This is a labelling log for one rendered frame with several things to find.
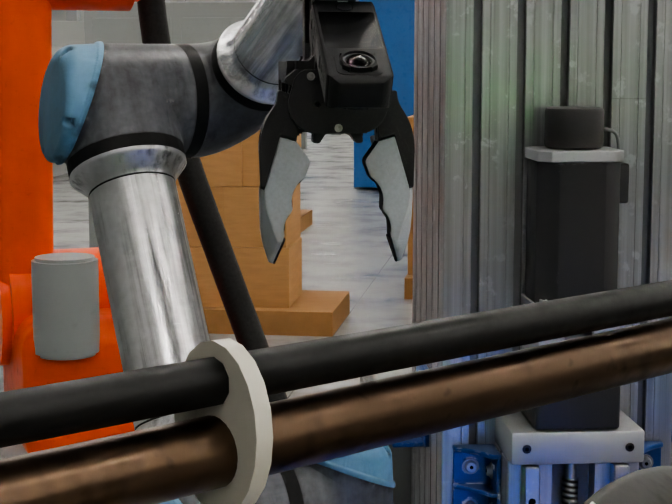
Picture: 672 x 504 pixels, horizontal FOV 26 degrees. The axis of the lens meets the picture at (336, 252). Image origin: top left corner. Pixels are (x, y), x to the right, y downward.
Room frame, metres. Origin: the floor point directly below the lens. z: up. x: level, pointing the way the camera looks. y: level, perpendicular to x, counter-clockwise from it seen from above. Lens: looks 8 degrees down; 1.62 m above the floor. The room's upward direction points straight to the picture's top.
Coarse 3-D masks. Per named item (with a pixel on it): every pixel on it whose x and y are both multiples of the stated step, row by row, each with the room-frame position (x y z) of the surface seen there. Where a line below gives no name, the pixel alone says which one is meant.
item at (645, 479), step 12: (648, 468) 0.67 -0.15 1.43; (660, 468) 0.68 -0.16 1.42; (624, 480) 0.64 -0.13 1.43; (636, 480) 0.65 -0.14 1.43; (648, 480) 0.65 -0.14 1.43; (660, 480) 0.66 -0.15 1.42; (600, 492) 0.62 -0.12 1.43; (612, 492) 0.62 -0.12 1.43; (624, 492) 0.63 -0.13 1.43; (636, 492) 0.64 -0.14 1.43; (648, 492) 0.64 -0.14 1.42; (660, 492) 0.65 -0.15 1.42
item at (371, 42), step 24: (312, 24) 1.05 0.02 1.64; (336, 24) 1.03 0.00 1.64; (360, 24) 1.03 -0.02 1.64; (336, 48) 1.00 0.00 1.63; (360, 48) 1.00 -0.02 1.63; (384, 48) 1.00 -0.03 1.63; (336, 72) 0.97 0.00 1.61; (360, 72) 0.97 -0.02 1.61; (384, 72) 0.97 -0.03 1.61; (336, 96) 0.97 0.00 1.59; (360, 96) 0.97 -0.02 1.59; (384, 96) 0.97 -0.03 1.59
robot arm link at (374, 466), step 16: (384, 448) 1.33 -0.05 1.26; (320, 464) 1.29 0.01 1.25; (336, 464) 1.29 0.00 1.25; (352, 464) 1.30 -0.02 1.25; (368, 464) 1.30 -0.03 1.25; (384, 464) 1.32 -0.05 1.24; (288, 480) 1.28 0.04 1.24; (304, 480) 1.29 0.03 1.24; (320, 480) 1.29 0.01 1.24; (336, 480) 1.29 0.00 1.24; (352, 480) 1.30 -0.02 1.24; (368, 480) 1.30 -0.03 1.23; (384, 480) 1.32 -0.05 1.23; (288, 496) 1.27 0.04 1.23; (304, 496) 1.28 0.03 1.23; (320, 496) 1.28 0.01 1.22; (336, 496) 1.29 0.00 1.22; (352, 496) 1.30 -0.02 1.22; (368, 496) 1.30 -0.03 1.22; (384, 496) 1.32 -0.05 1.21
